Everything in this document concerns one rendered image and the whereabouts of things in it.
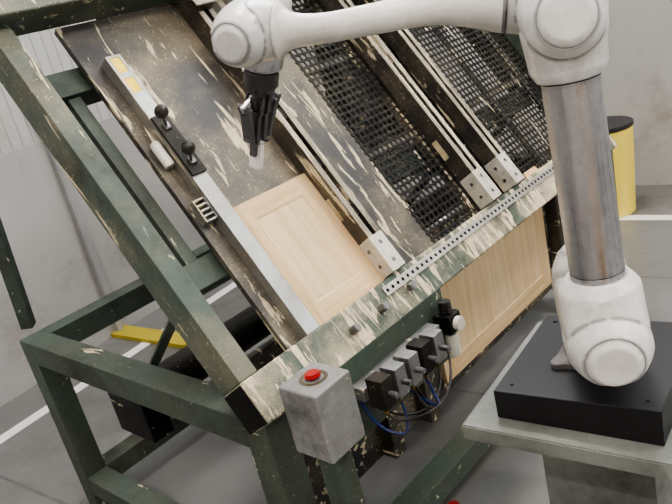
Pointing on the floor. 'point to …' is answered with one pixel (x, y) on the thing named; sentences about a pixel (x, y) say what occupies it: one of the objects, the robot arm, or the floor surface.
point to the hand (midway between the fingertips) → (256, 154)
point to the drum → (623, 162)
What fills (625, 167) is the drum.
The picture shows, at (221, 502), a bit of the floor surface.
